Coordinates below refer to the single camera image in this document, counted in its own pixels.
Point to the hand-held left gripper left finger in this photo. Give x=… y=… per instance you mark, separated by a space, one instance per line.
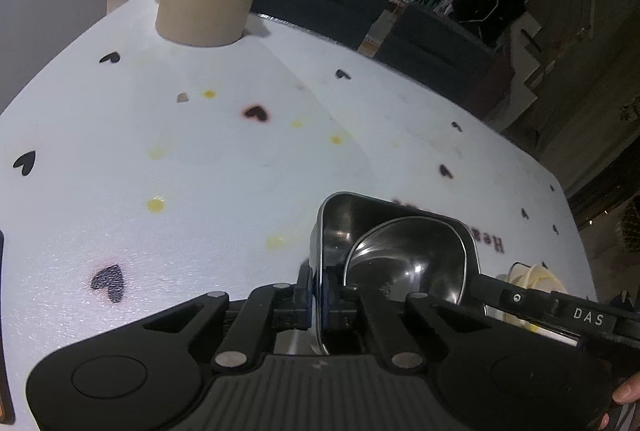
x=305 y=292

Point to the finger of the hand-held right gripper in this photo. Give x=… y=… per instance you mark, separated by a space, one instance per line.
x=510 y=296

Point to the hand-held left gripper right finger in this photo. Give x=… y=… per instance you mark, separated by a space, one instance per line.
x=327 y=302

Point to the large steel square tray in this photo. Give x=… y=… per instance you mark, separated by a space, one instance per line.
x=340 y=221

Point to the small steel rectangular tray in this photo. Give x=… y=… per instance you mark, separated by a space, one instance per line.
x=410 y=256

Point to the person's right hand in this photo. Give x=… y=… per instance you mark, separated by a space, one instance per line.
x=630 y=391

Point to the maroon sofa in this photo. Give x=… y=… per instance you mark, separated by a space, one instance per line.
x=495 y=86

